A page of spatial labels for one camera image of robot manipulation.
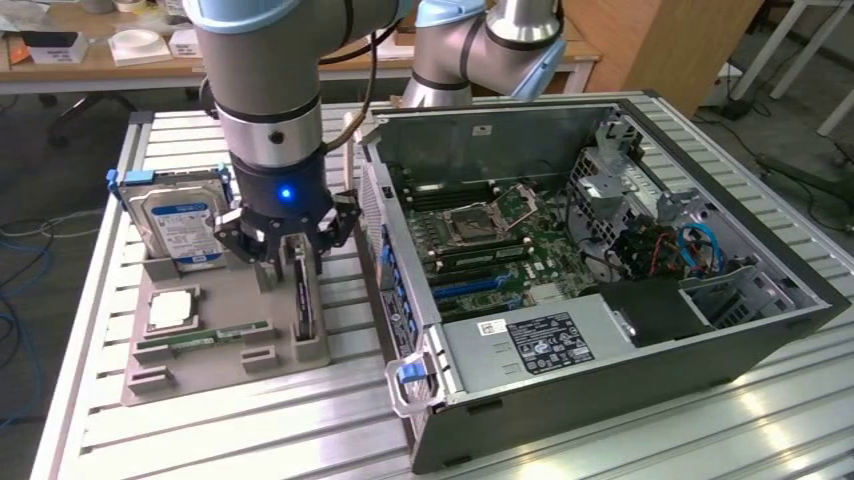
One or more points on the grey power supply unit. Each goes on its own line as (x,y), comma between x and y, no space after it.
(534,340)

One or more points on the blue expansion slot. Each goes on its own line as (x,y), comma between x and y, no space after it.
(467,288)

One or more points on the metal socket cover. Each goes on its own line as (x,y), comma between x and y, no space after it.
(517,200)

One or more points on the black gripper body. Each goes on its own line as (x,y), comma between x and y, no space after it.
(283,192)

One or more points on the white labelled box black lid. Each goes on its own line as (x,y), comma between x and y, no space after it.
(56,50)

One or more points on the green motherboard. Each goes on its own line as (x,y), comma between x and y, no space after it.
(561,270)

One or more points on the graphics card with metal bracket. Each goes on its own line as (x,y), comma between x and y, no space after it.
(303,300)

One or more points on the metal disk bay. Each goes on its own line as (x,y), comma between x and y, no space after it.
(728,295)

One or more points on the white round tape dispenser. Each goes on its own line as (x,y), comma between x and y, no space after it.
(139,47)

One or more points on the hard disk in blue caddy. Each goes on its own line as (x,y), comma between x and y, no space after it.
(181,230)

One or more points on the grey parts rack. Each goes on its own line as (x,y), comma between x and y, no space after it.
(227,300)

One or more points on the wooden desk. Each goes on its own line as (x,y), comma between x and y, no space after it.
(101,70)

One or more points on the CPU socket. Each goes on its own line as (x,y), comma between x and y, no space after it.
(473,222)

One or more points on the white table frame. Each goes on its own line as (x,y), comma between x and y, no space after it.
(788,50)

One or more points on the black chair base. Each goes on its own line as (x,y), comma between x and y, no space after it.
(74,117)

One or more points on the wooden cabinet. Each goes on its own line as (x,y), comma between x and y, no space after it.
(668,50)

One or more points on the small white labelled box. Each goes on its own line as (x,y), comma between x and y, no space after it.
(183,45)

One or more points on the open black PC case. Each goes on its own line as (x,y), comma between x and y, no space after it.
(601,390)

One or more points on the green RAM stick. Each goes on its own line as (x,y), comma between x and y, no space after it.
(201,337)

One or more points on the silver CPU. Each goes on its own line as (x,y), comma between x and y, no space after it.
(173,310)

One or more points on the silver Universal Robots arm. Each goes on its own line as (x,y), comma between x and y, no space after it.
(261,75)

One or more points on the installed black RAM stick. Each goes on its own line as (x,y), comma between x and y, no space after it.
(481,257)

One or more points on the metal drive cage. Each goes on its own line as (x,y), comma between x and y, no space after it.
(608,210)

